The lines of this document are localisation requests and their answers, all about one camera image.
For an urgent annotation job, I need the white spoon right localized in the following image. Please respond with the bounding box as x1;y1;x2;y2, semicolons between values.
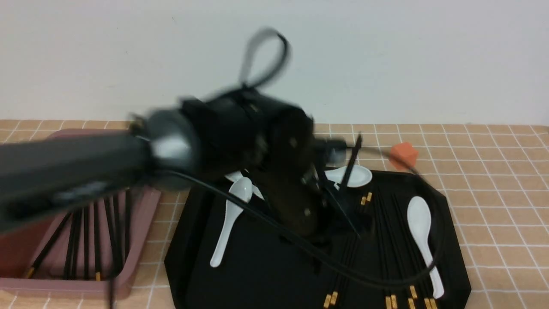
407;196;445;299

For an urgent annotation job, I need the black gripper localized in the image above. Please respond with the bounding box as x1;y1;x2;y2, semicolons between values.
181;89;363;239

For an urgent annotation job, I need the black cable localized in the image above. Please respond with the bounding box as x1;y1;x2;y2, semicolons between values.
163;146;444;289

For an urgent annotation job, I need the orange cube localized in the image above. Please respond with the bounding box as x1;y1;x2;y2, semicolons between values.
389;142;419;171

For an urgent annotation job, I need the pink plastic bin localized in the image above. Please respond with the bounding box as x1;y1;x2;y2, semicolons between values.
1;129;160;298

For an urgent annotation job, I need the diagonal chopstick in bin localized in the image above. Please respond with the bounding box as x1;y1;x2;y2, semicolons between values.
25;213;71;279

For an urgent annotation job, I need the grey cable loop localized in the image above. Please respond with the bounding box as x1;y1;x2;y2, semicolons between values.
238;27;292;90

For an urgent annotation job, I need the black octagonal tray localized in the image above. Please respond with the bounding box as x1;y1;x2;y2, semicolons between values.
164;170;472;309

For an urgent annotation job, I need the white spoon under left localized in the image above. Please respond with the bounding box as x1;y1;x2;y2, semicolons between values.
225;171;264;200

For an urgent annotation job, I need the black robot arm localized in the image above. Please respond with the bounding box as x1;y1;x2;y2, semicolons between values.
1;87;365;240

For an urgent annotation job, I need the white spoon far left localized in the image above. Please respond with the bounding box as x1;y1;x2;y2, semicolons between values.
210;177;253;268

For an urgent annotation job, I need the white spoon top centre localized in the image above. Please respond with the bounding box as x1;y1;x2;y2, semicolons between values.
325;166;373;188

